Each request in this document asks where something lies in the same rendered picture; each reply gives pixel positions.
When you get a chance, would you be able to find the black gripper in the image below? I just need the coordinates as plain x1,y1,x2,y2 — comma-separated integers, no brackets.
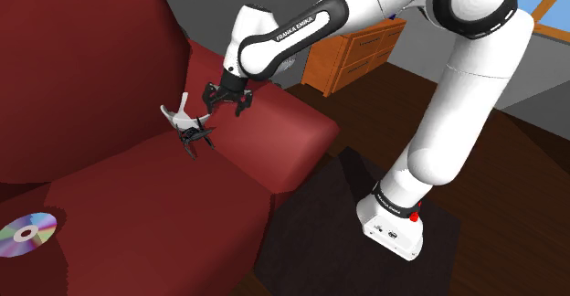
202,69,255,118

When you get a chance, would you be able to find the black spider-shaped toy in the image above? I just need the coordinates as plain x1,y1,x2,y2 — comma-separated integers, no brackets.
174,116,217,161

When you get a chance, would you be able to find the orange wooden chest of drawers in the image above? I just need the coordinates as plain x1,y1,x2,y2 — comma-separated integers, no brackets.
301,17,407,99

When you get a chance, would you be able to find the red sofa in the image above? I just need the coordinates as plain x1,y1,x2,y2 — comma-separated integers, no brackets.
0,0,342,296

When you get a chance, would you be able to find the iridescent compact disc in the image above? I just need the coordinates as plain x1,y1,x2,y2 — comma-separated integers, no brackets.
0,212,59,259

